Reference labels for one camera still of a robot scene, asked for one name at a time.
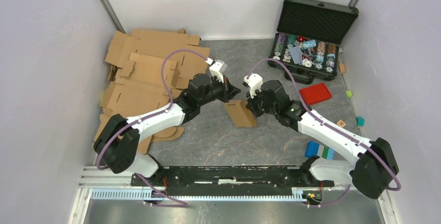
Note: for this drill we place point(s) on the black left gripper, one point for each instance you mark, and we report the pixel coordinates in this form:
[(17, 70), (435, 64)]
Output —
[(229, 91)]

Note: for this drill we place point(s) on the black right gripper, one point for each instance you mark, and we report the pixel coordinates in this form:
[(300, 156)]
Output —
[(251, 104)]

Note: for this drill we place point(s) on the brown cardboard box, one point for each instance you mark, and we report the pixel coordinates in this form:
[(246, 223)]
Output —
[(239, 114)]

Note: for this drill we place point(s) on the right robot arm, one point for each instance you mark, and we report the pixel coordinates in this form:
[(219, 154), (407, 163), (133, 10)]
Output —
[(369, 166)]

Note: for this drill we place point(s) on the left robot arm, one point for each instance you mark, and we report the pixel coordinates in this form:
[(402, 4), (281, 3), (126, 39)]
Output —
[(117, 144)]

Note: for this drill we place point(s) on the red flat box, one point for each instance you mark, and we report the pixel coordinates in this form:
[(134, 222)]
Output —
[(315, 94)]

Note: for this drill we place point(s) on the blue block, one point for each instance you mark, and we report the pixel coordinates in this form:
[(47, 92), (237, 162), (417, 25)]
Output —
[(315, 149)]

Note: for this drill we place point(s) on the wooden letter cube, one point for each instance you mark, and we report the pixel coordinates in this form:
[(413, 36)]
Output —
[(341, 123)]

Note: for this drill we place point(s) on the black poker chip case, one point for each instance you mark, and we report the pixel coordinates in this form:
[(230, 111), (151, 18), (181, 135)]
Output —
[(307, 39)]

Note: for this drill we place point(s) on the small orange wooden block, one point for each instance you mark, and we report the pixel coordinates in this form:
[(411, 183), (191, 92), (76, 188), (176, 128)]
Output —
[(342, 68)]

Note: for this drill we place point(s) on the stack of flat cardboard boxes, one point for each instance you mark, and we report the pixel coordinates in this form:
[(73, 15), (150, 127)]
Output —
[(145, 66)]

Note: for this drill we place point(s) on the teal cube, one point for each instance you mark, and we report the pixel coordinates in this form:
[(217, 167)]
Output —
[(360, 121)]

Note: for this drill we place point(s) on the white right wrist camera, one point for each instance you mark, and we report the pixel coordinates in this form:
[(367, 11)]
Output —
[(254, 83)]

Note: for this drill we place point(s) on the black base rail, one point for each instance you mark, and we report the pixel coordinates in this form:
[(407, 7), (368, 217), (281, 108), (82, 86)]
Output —
[(263, 180)]

